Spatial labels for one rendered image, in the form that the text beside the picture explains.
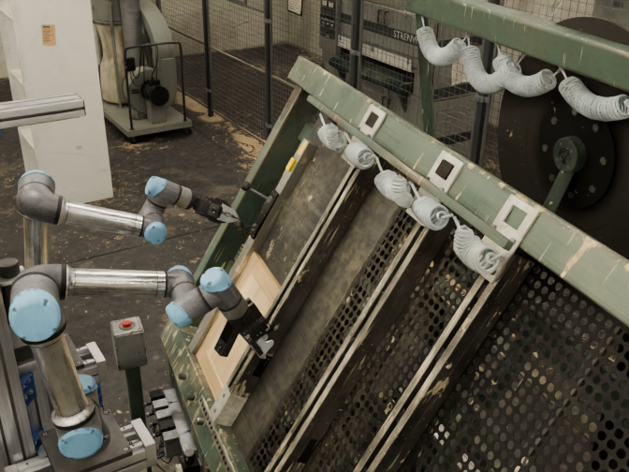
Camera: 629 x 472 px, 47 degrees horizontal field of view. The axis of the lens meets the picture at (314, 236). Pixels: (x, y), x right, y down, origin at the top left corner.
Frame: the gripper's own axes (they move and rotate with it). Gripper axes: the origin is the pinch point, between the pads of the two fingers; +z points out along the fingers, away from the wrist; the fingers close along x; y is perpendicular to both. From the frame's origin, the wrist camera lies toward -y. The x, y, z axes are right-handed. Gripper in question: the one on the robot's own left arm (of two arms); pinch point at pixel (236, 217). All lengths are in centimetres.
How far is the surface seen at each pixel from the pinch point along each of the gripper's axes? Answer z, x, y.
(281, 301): 4.9, 23.0, -42.0
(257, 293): 10.5, 23.8, -15.7
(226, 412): 7, 65, -28
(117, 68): 72, -142, 545
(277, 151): 11.1, -31.2, 8.3
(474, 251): -9, -3, -133
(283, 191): 8.8, -14.7, -11.2
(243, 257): 8.2, 12.8, -0.3
